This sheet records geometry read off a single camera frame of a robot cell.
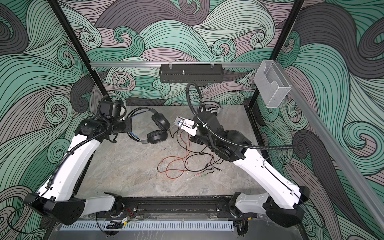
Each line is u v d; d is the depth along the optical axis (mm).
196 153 942
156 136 664
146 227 760
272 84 791
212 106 1177
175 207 746
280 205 377
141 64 1819
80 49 860
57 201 370
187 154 925
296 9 719
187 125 495
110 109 512
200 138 543
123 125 642
